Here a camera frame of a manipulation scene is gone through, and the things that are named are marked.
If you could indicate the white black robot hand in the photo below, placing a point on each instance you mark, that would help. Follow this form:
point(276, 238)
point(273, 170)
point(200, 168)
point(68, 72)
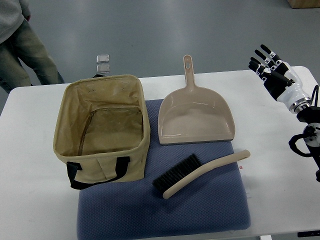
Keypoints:
point(280, 80)

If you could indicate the pink hand broom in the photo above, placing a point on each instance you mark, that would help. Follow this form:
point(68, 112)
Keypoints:
point(189, 169)

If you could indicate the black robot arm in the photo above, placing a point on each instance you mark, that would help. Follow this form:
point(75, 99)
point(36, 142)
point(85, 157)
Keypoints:
point(308, 112)

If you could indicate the yellow fabric bag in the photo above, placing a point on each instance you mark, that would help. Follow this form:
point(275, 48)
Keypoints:
point(103, 132)

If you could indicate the cardboard box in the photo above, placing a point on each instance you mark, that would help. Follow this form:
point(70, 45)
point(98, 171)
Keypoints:
point(304, 4)

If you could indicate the pink dustpan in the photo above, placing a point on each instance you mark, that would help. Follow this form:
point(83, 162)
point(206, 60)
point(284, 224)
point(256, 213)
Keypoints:
point(194, 114)

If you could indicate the blue seat cushion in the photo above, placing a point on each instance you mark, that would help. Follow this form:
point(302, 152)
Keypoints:
point(214, 202)

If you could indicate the black table control panel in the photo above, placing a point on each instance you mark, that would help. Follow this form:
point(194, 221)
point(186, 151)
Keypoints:
point(304, 234)

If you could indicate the upper floor socket plate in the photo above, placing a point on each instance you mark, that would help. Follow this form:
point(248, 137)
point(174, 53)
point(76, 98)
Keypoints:
point(103, 58)

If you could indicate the person in grey clothes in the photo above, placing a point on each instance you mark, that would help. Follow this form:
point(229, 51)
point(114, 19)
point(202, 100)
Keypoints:
point(20, 44)

